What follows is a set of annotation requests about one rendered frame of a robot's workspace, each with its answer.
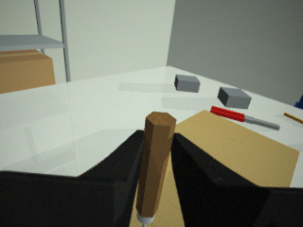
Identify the tan rectangular wooden panel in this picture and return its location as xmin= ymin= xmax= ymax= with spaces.
xmin=146 ymin=110 xmax=300 ymax=227

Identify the brown hexagonal wooden handle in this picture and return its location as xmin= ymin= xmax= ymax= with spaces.
xmin=135 ymin=112 xmax=177 ymax=227

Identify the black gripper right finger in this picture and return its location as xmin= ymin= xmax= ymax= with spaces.
xmin=170 ymin=132 xmax=303 ymax=227

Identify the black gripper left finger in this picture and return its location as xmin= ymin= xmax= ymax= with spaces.
xmin=0 ymin=130 xmax=144 ymax=227

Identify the dark grey block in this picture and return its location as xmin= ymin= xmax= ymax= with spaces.
xmin=217 ymin=86 xmax=252 ymax=109
xmin=174 ymin=74 xmax=201 ymax=93

